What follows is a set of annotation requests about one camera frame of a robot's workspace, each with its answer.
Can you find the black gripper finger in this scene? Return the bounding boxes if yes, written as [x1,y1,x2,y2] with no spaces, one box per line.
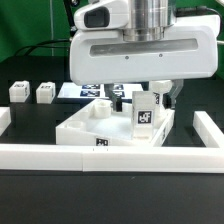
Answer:
[104,84,122,112]
[167,79,184,109]

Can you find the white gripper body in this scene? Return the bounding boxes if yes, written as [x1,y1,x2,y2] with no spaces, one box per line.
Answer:
[69,15,220,85]

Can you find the white square tabletop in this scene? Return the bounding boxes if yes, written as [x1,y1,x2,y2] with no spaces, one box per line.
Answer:
[56,99,175,147]

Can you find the white AprilTag base sheet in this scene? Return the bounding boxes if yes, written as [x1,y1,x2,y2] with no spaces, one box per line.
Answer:
[58,82,143,100]

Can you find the white U-shaped fence obstacle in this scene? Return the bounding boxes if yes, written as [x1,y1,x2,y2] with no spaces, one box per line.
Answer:
[0,106,224,174]

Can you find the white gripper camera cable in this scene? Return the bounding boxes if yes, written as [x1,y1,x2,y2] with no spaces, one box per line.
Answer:
[174,4,224,46]

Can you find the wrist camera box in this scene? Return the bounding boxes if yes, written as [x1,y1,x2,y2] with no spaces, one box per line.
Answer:
[74,0,129,31]

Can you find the black cable bundle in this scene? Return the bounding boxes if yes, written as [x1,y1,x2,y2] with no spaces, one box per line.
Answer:
[13,0,79,58]

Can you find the white hanging cable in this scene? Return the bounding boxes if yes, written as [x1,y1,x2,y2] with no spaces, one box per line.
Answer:
[49,0,55,57]

